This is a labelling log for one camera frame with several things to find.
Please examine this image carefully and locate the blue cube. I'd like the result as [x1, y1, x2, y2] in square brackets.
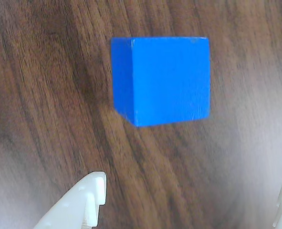
[110, 36, 211, 127]

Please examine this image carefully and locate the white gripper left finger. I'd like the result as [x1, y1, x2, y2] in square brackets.
[33, 170, 107, 229]

